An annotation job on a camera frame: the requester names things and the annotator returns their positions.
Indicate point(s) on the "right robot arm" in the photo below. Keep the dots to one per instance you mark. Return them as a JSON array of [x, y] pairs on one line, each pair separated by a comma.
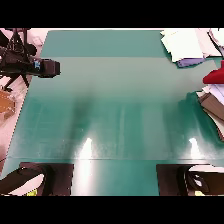
[[203, 183]]

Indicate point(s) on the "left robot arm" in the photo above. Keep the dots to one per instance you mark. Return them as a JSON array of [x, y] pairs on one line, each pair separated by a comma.
[[20, 186]]

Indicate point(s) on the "purple garment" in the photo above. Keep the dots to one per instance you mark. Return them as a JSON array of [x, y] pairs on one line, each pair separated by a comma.
[[188, 62]]

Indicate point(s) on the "white garment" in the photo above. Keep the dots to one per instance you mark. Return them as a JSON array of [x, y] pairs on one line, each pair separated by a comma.
[[216, 90], [181, 43]]

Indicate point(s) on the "red garment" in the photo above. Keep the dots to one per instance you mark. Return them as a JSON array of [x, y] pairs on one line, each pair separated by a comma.
[[215, 77]]

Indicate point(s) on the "pale pink garment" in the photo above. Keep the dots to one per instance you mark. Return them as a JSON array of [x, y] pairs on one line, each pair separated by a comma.
[[208, 41]]

